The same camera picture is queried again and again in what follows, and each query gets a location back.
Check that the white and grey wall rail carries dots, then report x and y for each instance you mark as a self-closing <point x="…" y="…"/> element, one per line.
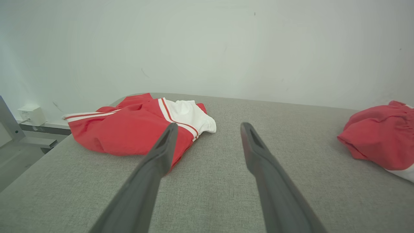
<point x="55" y="127"/>

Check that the red and white basketball jersey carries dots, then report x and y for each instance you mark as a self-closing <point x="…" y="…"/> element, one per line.
<point x="129" y="129"/>

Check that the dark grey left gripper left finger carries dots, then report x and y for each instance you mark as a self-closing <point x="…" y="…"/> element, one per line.
<point x="145" y="194"/>

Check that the red shorts with white stripe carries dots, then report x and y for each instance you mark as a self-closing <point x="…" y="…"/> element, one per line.
<point x="381" y="136"/>

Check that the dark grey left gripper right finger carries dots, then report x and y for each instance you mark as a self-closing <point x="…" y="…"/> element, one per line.
<point x="278" y="200"/>

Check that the white wall socket box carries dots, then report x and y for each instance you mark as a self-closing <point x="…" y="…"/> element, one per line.
<point x="31" y="115"/>

